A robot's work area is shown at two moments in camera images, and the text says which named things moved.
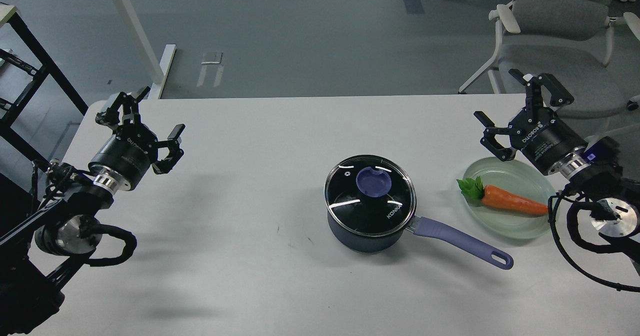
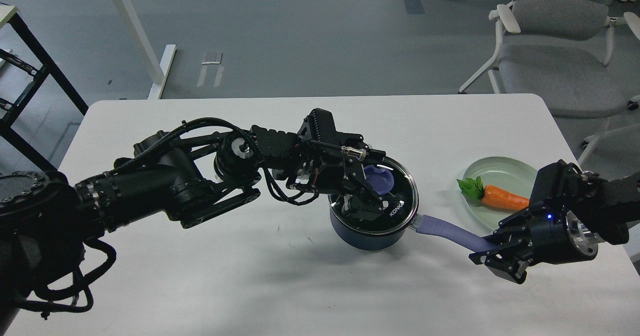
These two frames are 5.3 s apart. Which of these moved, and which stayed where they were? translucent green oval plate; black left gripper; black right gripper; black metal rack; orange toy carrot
Moved: black left gripper; black right gripper
Stayed: translucent green oval plate; orange toy carrot; black metal rack
